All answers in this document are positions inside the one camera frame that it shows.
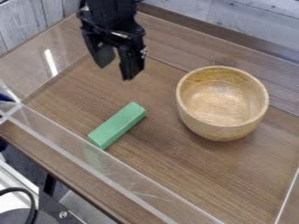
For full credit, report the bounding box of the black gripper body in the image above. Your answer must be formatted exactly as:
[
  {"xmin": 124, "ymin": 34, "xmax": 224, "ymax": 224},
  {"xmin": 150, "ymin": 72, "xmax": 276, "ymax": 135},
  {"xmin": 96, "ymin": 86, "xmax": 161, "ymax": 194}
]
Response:
[{"xmin": 76, "ymin": 0, "xmax": 145, "ymax": 50}]

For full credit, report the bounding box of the light wooden bowl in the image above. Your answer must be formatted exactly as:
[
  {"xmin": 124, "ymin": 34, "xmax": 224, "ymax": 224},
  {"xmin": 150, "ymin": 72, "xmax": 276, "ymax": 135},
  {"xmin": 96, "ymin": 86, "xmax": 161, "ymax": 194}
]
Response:
[{"xmin": 174, "ymin": 66, "xmax": 269, "ymax": 142}]

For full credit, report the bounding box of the clear acrylic tray wall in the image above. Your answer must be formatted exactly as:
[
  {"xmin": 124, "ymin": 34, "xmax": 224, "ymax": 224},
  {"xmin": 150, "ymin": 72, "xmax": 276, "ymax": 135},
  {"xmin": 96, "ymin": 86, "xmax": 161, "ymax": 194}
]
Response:
[{"xmin": 0, "ymin": 7, "xmax": 299, "ymax": 224}]

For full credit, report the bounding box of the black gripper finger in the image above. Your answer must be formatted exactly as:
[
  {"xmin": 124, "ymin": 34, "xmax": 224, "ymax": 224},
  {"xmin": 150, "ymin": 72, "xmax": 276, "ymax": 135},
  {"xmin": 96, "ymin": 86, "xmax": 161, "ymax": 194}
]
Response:
[
  {"xmin": 117, "ymin": 45, "xmax": 146, "ymax": 81},
  {"xmin": 81, "ymin": 31, "xmax": 116, "ymax": 68}
]

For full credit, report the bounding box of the black table leg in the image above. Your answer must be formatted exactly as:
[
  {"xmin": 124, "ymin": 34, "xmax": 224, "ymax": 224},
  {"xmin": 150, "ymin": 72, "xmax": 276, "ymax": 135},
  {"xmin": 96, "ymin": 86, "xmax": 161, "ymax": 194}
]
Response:
[{"xmin": 42, "ymin": 174, "xmax": 56, "ymax": 196}]

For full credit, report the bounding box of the green rectangular block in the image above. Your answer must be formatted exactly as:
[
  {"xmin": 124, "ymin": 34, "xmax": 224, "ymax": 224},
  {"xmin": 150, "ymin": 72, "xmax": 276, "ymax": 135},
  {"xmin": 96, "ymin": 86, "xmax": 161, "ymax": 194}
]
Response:
[{"xmin": 88, "ymin": 101, "xmax": 145, "ymax": 150}]

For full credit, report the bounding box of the black cable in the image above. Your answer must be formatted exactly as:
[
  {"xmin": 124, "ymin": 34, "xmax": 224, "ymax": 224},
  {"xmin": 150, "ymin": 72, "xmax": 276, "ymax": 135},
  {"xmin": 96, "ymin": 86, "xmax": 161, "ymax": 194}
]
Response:
[{"xmin": 0, "ymin": 186, "xmax": 38, "ymax": 224}]

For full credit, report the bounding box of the grey metal base plate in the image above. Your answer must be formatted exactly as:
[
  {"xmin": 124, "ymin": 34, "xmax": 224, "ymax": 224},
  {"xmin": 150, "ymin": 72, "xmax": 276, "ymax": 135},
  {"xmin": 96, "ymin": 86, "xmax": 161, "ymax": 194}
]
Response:
[{"xmin": 38, "ymin": 191, "xmax": 117, "ymax": 224}]

